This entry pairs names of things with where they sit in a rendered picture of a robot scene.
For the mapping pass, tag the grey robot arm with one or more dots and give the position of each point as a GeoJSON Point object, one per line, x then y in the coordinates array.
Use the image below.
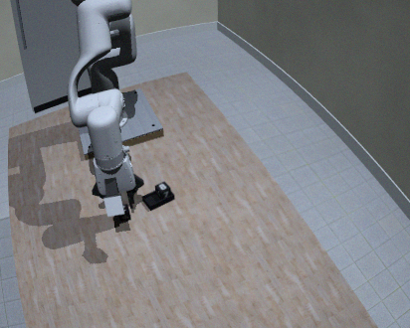
{"type": "Point", "coordinates": [106, 40]}

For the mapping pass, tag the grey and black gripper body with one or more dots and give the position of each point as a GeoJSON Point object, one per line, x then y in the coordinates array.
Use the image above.
{"type": "Point", "coordinates": [123, 174]}

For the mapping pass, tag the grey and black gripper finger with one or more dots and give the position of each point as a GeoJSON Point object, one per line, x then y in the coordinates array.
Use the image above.
{"type": "Point", "coordinates": [96, 192]}
{"type": "Point", "coordinates": [130, 193]}

